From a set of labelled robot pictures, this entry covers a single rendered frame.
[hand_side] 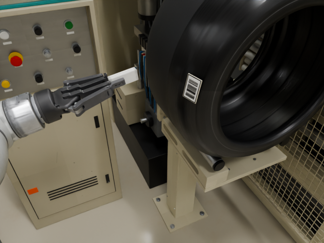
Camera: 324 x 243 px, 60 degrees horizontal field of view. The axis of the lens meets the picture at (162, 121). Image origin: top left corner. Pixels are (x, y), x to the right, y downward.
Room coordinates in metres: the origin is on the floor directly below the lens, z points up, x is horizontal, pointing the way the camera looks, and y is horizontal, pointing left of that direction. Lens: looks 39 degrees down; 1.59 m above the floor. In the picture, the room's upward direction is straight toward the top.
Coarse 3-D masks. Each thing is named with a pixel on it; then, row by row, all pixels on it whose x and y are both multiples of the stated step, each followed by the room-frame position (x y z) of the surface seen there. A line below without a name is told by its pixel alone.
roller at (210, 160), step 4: (200, 152) 0.68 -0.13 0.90; (204, 156) 0.66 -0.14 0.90; (208, 156) 0.65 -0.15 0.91; (212, 156) 0.64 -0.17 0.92; (208, 160) 0.64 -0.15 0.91; (212, 160) 0.63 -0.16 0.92; (216, 160) 0.62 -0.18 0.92; (220, 160) 0.62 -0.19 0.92; (212, 164) 0.62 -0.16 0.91; (216, 164) 0.61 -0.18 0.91; (220, 164) 0.61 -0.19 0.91; (224, 164) 0.62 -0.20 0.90; (212, 168) 0.61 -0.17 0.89; (216, 168) 0.61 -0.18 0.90; (220, 168) 0.61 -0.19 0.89
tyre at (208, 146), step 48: (192, 0) 0.68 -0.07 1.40; (240, 0) 0.60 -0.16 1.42; (288, 0) 0.62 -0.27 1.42; (192, 48) 0.58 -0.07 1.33; (240, 48) 0.57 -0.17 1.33; (288, 48) 0.98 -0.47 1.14; (240, 96) 0.94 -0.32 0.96; (288, 96) 0.86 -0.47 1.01; (192, 144) 0.58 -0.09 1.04; (240, 144) 0.60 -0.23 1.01
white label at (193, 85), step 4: (188, 76) 0.56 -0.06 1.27; (192, 76) 0.55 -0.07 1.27; (188, 80) 0.55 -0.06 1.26; (192, 80) 0.55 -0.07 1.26; (196, 80) 0.54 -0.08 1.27; (200, 80) 0.53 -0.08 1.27; (188, 84) 0.55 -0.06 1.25; (192, 84) 0.54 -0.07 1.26; (196, 84) 0.54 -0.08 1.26; (200, 84) 0.53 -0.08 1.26; (188, 88) 0.55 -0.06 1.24; (192, 88) 0.54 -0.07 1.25; (196, 88) 0.54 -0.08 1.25; (184, 92) 0.55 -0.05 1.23; (188, 92) 0.55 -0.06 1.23; (192, 92) 0.54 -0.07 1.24; (196, 92) 0.53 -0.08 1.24; (184, 96) 0.55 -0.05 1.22; (188, 96) 0.54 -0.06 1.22; (192, 96) 0.54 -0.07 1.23; (196, 96) 0.53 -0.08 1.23; (192, 100) 0.53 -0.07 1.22; (196, 100) 0.53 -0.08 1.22
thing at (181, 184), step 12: (168, 144) 1.08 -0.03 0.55; (168, 156) 1.07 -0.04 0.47; (168, 168) 1.07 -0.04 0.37; (180, 168) 0.98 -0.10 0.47; (168, 180) 1.07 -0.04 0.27; (180, 180) 0.98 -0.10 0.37; (192, 180) 1.01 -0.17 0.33; (168, 192) 1.06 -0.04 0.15; (180, 192) 0.98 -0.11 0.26; (192, 192) 1.02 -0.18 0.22; (168, 204) 1.06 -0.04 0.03; (180, 204) 0.98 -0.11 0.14; (192, 204) 1.02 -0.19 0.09
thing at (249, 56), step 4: (260, 36) 1.18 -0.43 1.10; (256, 40) 1.19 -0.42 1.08; (260, 40) 1.18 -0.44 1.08; (256, 44) 1.18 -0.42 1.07; (260, 44) 1.16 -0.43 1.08; (252, 48) 1.21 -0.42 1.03; (256, 48) 1.20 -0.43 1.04; (248, 52) 1.23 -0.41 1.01; (252, 52) 1.27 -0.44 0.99; (256, 52) 1.19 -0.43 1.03; (244, 56) 1.25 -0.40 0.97; (248, 56) 1.21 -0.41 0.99; (252, 56) 1.19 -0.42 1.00; (240, 60) 1.25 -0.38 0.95; (244, 60) 1.24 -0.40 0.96; (248, 60) 1.23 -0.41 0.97; (240, 64) 1.25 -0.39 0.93; (244, 64) 1.25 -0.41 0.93; (248, 64) 1.22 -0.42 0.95; (240, 68) 1.25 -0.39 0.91; (244, 68) 1.22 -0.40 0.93
